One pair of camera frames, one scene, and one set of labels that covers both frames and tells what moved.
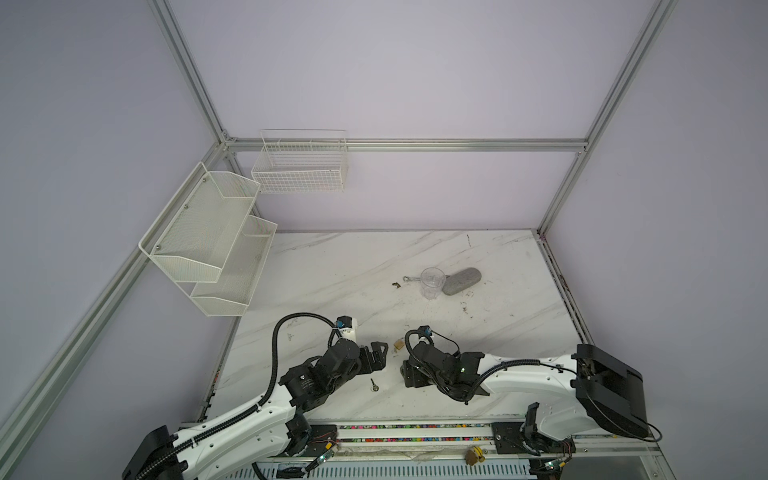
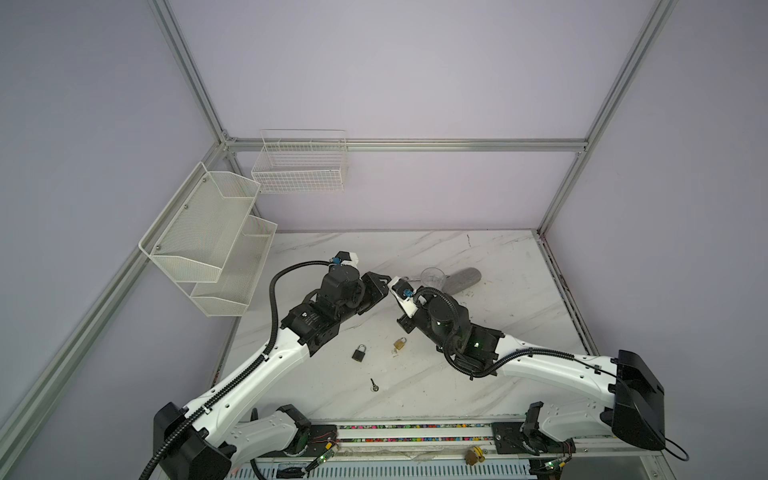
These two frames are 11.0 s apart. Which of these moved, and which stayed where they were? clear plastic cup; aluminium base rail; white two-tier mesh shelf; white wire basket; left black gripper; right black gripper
Moved: left black gripper; right black gripper
Stayed: clear plastic cup; white two-tier mesh shelf; white wire basket; aluminium base rail
